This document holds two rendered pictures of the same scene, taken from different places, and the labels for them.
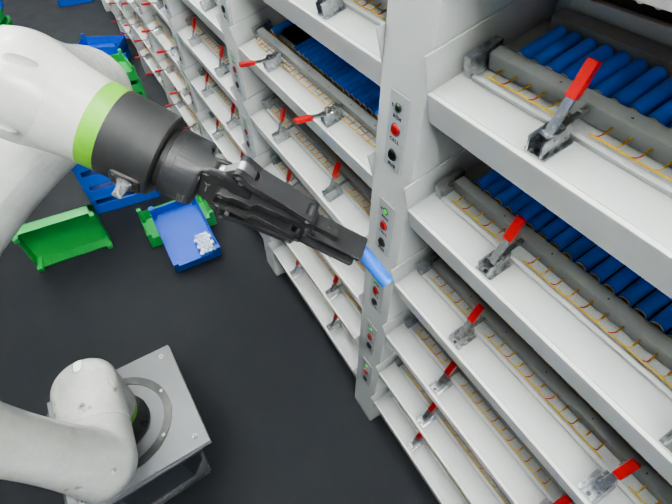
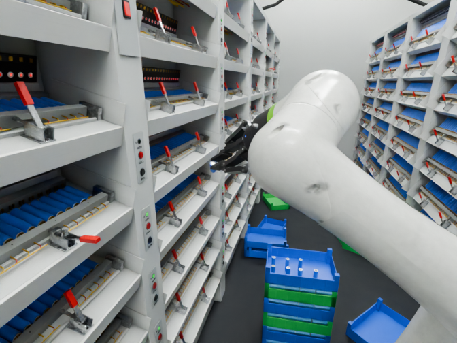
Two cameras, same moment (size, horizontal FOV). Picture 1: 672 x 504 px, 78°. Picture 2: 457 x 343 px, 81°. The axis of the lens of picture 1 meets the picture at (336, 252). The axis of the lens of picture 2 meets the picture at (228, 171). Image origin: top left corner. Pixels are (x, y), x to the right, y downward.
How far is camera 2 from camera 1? 98 cm
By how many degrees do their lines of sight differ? 101
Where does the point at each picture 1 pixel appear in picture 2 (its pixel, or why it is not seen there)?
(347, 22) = (65, 133)
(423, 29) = (139, 93)
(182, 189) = not seen: hidden behind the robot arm
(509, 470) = (196, 242)
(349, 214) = (106, 299)
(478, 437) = (192, 252)
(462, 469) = (193, 288)
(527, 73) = not seen: hidden behind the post
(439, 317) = (169, 232)
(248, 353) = not seen: outside the picture
